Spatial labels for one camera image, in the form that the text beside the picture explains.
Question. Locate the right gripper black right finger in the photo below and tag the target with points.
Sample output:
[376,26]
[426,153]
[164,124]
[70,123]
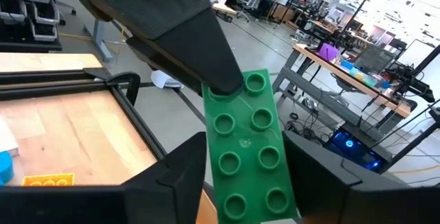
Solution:
[343,200]

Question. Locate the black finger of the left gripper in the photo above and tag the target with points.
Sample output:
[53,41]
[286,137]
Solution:
[172,21]
[161,59]

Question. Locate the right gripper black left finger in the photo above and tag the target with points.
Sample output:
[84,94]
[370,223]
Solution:
[144,200]

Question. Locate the dark green brick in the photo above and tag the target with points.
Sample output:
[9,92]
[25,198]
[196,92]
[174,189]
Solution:
[247,148]

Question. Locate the white paper sheet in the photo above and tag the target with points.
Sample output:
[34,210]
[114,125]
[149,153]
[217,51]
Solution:
[165,79]

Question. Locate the computer tower blue light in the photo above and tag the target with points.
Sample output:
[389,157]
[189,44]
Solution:
[350,145]

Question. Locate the yellow studded brick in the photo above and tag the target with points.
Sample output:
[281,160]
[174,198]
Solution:
[48,180]

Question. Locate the wooden workbench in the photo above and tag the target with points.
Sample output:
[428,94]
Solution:
[343,74]

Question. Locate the storage bin rack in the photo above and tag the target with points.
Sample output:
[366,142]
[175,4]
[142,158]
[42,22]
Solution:
[41,14]

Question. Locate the blue rounded toy block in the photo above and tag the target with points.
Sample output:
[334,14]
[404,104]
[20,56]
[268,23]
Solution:
[5,167]

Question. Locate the purple container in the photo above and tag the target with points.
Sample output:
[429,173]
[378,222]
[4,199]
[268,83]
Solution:
[328,52]

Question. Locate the white monitor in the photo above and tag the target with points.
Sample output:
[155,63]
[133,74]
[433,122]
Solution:
[416,54]

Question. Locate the black corner bracket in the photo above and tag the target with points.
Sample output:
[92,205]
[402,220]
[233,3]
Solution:
[132,83]

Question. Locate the black aluminium table frame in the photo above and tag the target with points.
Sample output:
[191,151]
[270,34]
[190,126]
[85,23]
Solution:
[34,93]

